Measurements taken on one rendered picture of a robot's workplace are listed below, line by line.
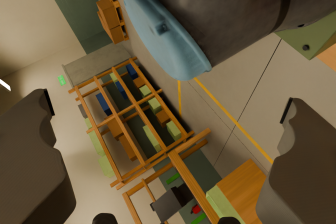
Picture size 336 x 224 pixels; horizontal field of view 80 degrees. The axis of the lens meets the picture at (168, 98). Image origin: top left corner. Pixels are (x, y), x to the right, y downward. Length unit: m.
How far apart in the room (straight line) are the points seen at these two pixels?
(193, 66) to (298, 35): 0.23
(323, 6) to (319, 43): 0.08
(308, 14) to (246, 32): 0.10
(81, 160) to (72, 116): 1.40
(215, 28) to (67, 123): 6.42
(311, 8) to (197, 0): 0.16
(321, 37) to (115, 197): 5.26
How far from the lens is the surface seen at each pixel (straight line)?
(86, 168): 5.82
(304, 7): 0.29
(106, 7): 5.34
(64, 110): 6.84
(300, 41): 0.39
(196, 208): 5.01
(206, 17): 0.19
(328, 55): 0.49
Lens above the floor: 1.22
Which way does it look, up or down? 13 degrees down
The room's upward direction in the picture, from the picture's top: 120 degrees counter-clockwise
